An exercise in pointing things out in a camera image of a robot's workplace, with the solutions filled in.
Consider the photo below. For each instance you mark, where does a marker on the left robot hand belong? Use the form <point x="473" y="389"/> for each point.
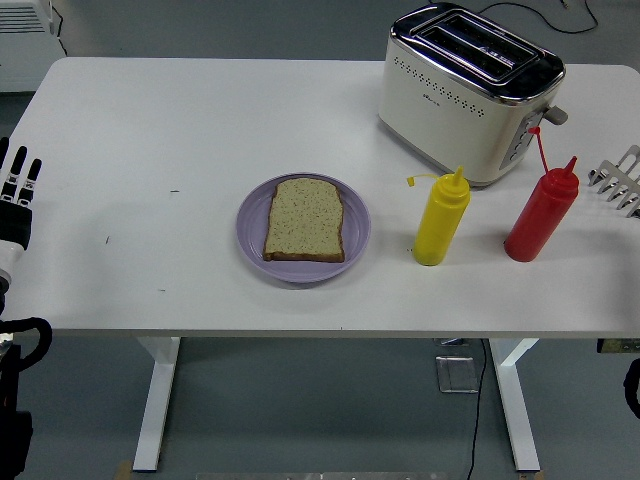
<point x="15" y="222"/>

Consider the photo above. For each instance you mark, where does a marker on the red squeeze bottle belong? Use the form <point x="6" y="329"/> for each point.
<point x="542" y="215"/>

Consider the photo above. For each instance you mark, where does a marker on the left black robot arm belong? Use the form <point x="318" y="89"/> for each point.
<point x="15" y="390"/>

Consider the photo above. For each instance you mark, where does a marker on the slice of bread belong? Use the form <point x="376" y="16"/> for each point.
<point x="305" y="220"/>

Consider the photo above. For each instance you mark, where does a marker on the white ribbed appliance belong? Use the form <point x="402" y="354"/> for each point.
<point x="25" y="55"/>

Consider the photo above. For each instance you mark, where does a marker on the white table leg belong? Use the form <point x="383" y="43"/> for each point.
<point x="157" y="400"/>
<point x="517" y="410"/>

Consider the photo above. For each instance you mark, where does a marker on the purple round plate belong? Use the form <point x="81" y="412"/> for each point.
<point x="357" y="225"/>

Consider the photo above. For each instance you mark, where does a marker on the yellow squeeze bottle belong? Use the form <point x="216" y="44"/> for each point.
<point x="442" y="220"/>

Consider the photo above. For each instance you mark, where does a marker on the cream and chrome toaster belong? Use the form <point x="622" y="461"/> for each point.
<point x="450" y="115"/>

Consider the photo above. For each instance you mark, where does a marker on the metal floor socket plate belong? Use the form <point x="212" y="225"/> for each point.
<point x="457" y="375"/>

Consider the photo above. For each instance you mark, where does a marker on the metal toast rack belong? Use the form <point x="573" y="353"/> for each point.
<point x="620" y="180"/>

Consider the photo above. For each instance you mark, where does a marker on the table height control panel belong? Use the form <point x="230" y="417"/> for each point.
<point x="620" y="346"/>

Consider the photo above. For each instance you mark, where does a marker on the metal bracket under table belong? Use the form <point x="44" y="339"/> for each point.
<point x="450" y="342"/>

